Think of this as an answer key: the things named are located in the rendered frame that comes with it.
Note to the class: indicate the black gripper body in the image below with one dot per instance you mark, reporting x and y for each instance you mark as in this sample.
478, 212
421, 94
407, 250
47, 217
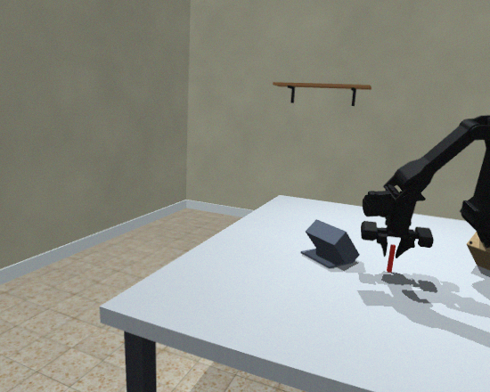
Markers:
397, 227

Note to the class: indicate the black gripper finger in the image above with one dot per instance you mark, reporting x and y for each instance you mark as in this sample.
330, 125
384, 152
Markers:
403, 247
384, 245

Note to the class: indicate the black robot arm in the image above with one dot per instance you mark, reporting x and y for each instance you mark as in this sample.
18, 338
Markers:
416, 175

